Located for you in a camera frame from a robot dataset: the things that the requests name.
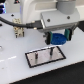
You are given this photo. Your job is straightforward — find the right metal peg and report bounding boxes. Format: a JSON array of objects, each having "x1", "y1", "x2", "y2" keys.
[{"x1": 49, "y1": 47, "x2": 54, "y2": 57}]

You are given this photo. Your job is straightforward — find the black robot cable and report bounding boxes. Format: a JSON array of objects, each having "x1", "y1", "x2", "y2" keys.
[{"x1": 0, "y1": 16, "x2": 43, "y2": 30}]

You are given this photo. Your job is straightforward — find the beige connector block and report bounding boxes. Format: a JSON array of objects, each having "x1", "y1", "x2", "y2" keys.
[{"x1": 14, "y1": 27, "x2": 24, "y2": 37}]

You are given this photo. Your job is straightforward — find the left metal peg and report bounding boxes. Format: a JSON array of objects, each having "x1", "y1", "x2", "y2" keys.
[{"x1": 32, "y1": 51, "x2": 37, "y2": 62}]

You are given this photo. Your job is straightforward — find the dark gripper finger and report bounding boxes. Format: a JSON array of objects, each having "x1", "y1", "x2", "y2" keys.
[
  {"x1": 64, "y1": 29, "x2": 73, "y2": 41},
  {"x1": 45, "y1": 32, "x2": 53, "y2": 45}
]

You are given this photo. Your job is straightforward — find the metal peg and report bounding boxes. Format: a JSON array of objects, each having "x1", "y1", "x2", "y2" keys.
[
  {"x1": 49, "y1": 47, "x2": 54, "y2": 57},
  {"x1": 32, "y1": 51, "x2": 37, "y2": 62}
]

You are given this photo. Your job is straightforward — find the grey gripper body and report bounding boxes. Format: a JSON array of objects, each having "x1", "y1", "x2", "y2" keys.
[{"x1": 41, "y1": 10, "x2": 78, "y2": 32}]

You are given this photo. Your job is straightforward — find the blue gear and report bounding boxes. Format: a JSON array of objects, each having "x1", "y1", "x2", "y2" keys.
[{"x1": 51, "y1": 33, "x2": 66, "y2": 45}]

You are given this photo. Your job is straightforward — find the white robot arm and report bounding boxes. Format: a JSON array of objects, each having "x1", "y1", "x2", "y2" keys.
[{"x1": 20, "y1": 0, "x2": 80, "y2": 45}]

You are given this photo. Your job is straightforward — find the black-framed peg base plate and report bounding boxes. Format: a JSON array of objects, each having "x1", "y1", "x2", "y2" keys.
[{"x1": 25, "y1": 47, "x2": 65, "y2": 68}]

